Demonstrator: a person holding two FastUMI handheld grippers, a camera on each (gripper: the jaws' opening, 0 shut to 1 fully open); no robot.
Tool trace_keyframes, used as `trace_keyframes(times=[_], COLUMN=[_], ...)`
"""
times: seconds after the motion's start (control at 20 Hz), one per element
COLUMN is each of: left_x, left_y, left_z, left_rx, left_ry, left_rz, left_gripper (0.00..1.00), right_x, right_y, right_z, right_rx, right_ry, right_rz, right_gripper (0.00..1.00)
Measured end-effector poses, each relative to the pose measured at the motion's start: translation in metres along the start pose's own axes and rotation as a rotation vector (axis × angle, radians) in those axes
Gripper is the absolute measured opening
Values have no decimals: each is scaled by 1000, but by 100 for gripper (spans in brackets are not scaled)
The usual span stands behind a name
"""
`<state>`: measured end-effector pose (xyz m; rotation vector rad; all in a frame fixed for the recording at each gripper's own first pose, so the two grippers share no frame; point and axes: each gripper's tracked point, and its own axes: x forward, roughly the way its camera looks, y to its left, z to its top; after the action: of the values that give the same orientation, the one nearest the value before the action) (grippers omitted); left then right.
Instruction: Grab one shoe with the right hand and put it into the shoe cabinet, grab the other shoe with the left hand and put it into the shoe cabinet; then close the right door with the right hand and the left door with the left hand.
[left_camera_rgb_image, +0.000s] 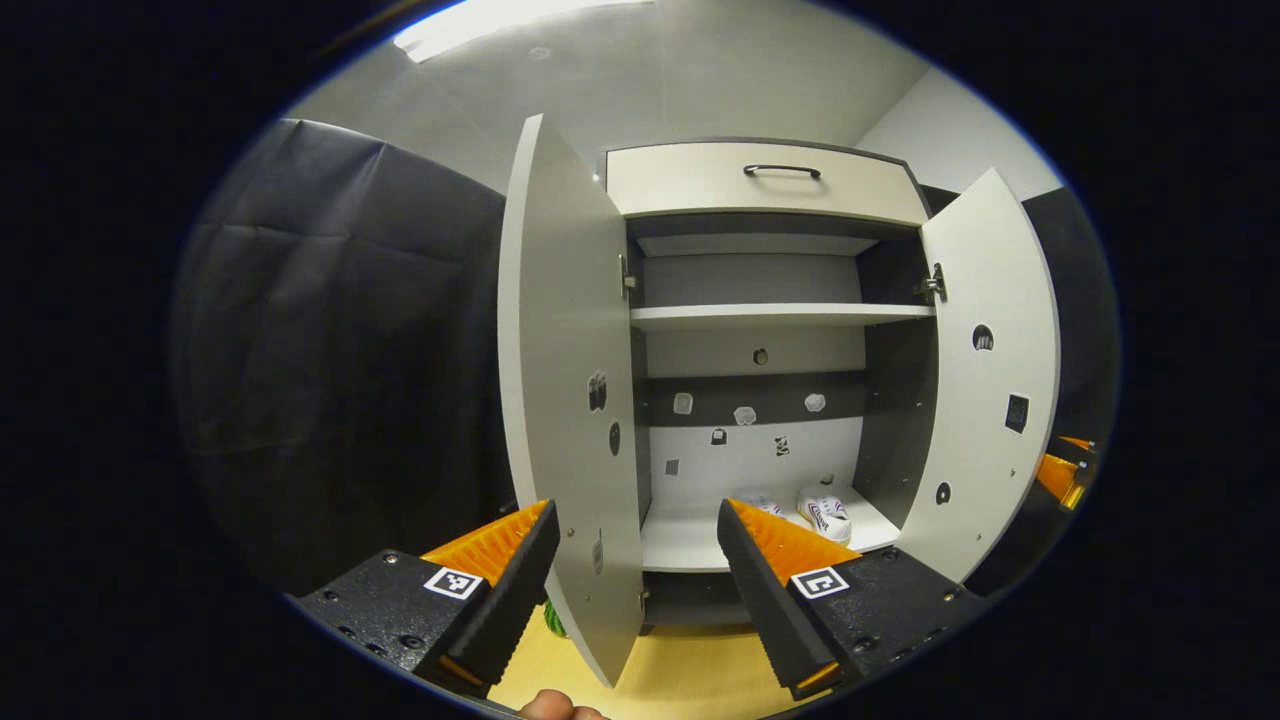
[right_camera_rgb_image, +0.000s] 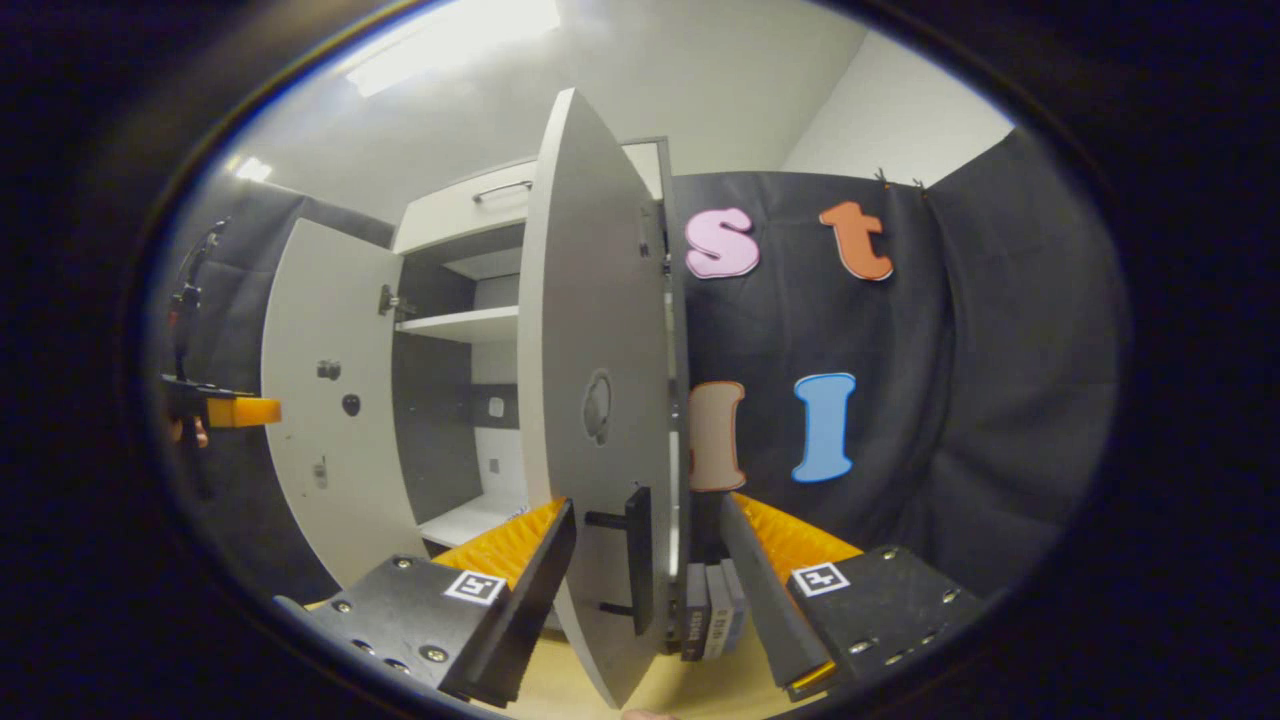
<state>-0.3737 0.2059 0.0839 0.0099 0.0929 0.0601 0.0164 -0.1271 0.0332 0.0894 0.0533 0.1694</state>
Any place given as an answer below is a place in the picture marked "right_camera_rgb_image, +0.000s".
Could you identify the long ceiling light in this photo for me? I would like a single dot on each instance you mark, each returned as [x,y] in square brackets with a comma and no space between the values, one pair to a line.
[450,40]

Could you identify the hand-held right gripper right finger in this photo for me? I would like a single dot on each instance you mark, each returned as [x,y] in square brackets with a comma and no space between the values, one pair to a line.
[765,600]

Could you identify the white cabinet shelf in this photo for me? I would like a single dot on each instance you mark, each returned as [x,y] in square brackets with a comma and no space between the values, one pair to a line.
[470,322]

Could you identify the blue-grey book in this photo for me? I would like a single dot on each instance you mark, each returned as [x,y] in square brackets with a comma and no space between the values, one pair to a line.
[738,600]

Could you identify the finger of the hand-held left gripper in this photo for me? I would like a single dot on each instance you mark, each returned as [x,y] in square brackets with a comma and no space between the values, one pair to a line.
[245,411]

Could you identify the white shoe cabinet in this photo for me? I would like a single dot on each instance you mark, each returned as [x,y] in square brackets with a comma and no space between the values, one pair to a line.
[450,420]

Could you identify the white book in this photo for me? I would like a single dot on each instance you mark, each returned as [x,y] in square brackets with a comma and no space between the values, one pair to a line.
[718,615]

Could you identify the metal door hinge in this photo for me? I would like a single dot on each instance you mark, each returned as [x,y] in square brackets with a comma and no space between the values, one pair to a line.
[392,300]

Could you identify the dark book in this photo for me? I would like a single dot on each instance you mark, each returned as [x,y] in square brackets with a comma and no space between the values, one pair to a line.
[695,615]

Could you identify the white drawer front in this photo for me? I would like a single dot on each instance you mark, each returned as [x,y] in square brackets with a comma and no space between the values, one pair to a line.
[450,215]

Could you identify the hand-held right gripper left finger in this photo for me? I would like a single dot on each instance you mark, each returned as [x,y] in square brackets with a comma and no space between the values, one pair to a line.
[515,610]

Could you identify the small ceiling light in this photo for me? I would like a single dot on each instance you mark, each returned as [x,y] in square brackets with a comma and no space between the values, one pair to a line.
[253,169]

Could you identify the white cabinet door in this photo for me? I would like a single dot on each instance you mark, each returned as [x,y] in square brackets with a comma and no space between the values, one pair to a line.
[590,300]
[330,480]

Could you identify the black backdrop cloth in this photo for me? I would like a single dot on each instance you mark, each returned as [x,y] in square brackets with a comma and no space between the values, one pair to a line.
[1000,400]
[230,260]

